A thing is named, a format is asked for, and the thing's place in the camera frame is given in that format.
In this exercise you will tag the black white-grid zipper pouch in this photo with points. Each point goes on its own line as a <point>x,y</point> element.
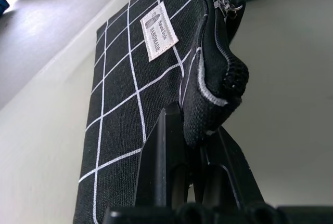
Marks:
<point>117,78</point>

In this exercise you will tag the dark blue fabric item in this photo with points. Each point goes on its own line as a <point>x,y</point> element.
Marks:
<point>3,6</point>

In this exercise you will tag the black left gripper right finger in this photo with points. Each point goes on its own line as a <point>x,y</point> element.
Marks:
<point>231,172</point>

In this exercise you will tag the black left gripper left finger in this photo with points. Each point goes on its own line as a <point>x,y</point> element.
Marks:
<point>161,161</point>

